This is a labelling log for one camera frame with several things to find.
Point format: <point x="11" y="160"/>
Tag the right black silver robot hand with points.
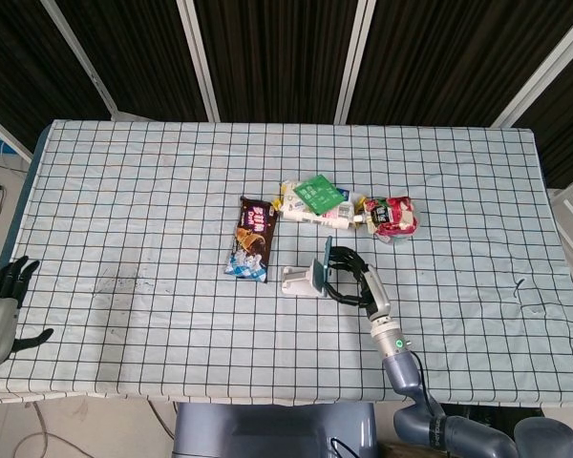
<point x="376" y="291"/>

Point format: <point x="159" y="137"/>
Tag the black smartphone teal edge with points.
<point x="325" y="267"/>

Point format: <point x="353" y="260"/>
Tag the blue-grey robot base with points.
<point x="272" y="431"/>

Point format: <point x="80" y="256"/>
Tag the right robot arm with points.
<point x="403" y="372"/>

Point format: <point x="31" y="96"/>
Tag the white phone stand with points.
<point x="298" y="282"/>

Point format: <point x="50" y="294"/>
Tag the red crumpled snack pouch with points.
<point x="394" y="219"/>

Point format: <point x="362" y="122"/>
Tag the white tube with barcode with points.
<point x="315" y="219"/>

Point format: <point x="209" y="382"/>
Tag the green sachet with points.
<point x="317" y="193"/>

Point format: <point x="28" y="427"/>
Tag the yellow white packet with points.
<point x="287" y="191"/>

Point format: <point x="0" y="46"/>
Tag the brown chocolate ice cream packet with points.
<point x="252" y="238"/>

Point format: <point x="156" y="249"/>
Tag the blue checkered tablecloth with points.
<point x="172" y="310"/>

